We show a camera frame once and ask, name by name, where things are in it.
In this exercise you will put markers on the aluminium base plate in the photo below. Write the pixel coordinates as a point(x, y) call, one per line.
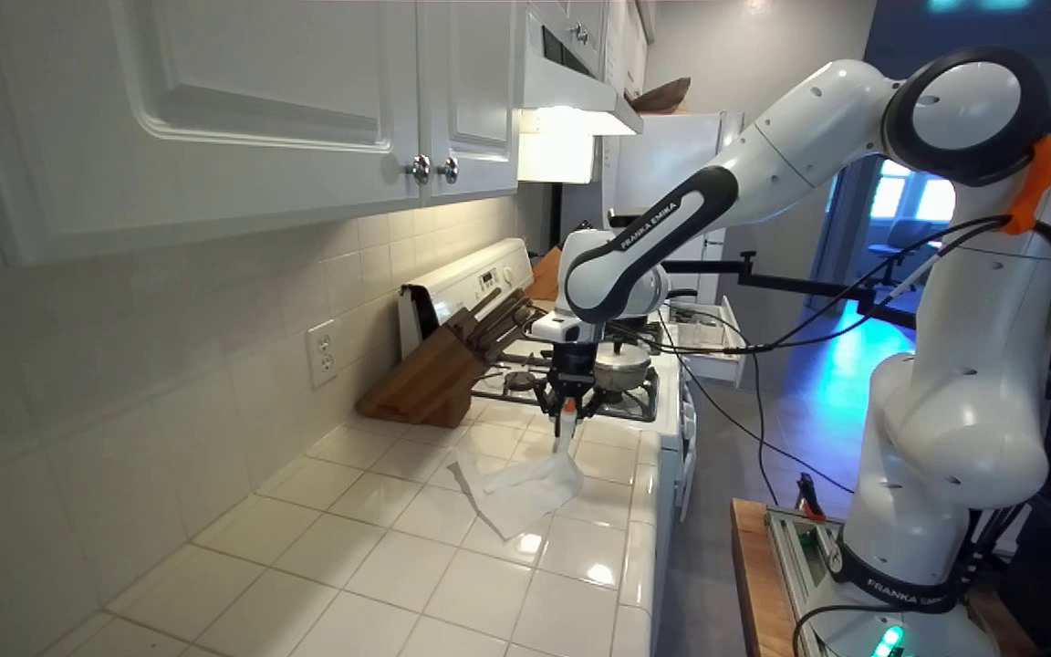
point(799, 552)

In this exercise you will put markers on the silver cabinet knob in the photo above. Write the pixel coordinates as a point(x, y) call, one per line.
point(448, 164)
point(422, 164)

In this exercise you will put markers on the white range hood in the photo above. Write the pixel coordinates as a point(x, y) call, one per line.
point(563, 85)

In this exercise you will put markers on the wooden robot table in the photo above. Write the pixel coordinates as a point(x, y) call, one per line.
point(752, 584)

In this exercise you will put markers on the white cabinet above hood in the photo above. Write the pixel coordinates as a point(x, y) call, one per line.
point(617, 39)

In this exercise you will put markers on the white paper towel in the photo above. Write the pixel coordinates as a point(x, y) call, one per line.
point(518, 498)

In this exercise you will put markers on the black camera boom rod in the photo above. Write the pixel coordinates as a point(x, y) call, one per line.
point(817, 286)

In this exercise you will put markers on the white wall outlet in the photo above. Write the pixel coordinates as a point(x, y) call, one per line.
point(324, 352)

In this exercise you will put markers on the wooden cutting board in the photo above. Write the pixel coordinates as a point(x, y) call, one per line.
point(545, 277)

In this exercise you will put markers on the wooden knife block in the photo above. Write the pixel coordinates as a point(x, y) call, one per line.
point(429, 378)

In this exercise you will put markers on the white upper kitchen cabinet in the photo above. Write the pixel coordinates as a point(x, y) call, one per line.
point(244, 74)

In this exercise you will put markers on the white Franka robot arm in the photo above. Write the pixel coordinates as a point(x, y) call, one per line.
point(974, 401)

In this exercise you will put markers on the brown basket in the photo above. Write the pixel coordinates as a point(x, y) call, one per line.
point(662, 95)

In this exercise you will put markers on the bright window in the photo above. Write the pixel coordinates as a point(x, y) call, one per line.
point(913, 196)

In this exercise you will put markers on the white gas stove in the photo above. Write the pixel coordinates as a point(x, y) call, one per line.
point(477, 274)

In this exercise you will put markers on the white plastic bin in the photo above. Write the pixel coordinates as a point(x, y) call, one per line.
point(710, 352)

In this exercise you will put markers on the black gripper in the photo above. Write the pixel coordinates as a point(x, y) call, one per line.
point(575, 364)

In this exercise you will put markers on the silver pot with lid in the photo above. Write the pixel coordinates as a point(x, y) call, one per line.
point(624, 366)

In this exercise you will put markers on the red black clamp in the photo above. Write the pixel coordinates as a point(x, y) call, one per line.
point(806, 495)

